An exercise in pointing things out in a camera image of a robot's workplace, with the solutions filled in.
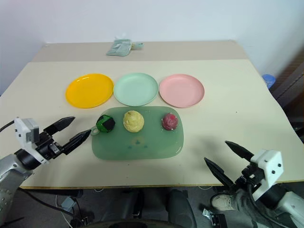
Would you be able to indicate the pink plate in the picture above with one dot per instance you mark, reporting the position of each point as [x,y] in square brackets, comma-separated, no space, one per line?
[181,90]

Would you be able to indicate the red ball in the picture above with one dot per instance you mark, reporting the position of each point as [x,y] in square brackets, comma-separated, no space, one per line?
[170,121]

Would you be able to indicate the dark wooden cabinet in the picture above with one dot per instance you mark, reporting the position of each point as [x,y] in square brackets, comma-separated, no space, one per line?
[288,83]

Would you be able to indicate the green and black ball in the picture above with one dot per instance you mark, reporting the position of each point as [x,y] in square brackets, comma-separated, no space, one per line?
[106,124]

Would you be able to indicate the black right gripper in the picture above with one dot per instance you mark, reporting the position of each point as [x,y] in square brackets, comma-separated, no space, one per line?
[249,177]

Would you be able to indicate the yellow plate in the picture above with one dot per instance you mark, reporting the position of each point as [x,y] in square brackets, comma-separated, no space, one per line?
[89,90]

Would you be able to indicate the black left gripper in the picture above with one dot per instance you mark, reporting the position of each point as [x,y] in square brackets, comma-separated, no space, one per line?
[48,145]

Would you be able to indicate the yellow ball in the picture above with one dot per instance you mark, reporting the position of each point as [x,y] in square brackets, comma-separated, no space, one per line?
[133,121]

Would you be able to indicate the teal plastic packet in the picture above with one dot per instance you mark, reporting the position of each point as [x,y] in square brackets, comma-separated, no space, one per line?
[118,48]

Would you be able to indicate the black chair base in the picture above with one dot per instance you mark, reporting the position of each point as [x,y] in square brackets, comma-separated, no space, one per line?
[152,206]

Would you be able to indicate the translucent green tray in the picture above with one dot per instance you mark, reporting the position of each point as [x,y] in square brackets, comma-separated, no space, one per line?
[139,142]

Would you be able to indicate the white sneaker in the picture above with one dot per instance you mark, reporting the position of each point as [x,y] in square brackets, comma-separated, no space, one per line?
[222,202]

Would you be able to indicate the mint green plate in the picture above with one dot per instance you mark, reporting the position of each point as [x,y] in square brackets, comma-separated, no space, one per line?
[135,89]

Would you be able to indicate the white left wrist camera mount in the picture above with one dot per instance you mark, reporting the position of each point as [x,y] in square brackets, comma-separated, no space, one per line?
[25,134]

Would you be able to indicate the metal caster bracket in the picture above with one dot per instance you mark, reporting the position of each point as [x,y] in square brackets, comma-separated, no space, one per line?
[213,215]

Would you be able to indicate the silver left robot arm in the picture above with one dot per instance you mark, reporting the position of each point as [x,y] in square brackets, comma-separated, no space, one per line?
[12,171]

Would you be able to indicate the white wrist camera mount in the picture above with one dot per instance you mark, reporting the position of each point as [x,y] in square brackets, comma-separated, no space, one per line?
[25,134]
[268,167]

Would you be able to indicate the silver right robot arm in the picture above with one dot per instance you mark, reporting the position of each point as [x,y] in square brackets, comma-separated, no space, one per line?
[285,206]

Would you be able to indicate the grey power adapter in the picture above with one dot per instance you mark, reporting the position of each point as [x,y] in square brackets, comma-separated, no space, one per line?
[67,204]

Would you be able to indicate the blue bottle cap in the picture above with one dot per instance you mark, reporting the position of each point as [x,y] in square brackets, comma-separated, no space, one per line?
[268,79]

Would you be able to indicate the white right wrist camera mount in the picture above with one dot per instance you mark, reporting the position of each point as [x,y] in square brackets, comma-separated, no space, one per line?
[268,167]

